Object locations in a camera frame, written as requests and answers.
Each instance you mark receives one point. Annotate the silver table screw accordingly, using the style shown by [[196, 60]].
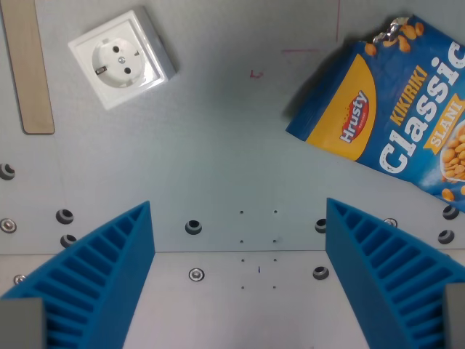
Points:
[[391, 221], [196, 274], [19, 279], [8, 225]]

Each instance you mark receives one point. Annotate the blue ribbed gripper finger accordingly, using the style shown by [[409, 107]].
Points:
[[109, 261], [367, 261]]

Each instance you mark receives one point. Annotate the white wall power socket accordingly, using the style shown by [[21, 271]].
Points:
[[120, 60]]

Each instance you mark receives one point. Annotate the light wooden strip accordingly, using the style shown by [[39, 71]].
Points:
[[29, 69]]

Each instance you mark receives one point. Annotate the blue Hrusty Classic peanut bag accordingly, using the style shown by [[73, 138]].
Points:
[[399, 116]]

